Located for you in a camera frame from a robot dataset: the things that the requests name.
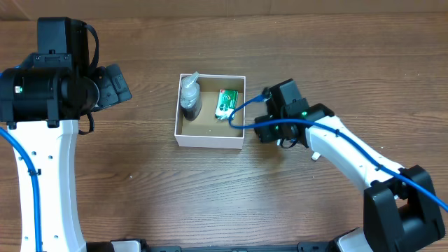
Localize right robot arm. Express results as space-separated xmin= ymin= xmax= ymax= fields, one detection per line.
xmin=255 ymin=79 xmax=446 ymax=252

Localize white cardboard box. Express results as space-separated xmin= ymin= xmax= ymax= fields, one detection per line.
xmin=174 ymin=74 xmax=246 ymax=149

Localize Colgate toothpaste tube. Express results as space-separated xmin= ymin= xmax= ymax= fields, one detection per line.
xmin=311 ymin=152 xmax=321 ymax=161

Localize green soap bar packet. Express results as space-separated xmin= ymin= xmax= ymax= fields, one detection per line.
xmin=215 ymin=89 xmax=239 ymax=120

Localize left blue cable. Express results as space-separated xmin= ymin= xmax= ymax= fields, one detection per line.
xmin=0 ymin=64 xmax=43 ymax=252

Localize clear pump soap bottle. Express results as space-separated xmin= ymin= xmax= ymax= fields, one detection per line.
xmin=180 ymin=71 xmax=202 ymax=121

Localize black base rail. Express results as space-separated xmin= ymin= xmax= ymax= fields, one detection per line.
xmin=86 ymin=239 xmax=340 ymax=252

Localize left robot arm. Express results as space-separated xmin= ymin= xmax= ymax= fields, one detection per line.
xmin=1 ymin=17 xmax=144 ymax=251

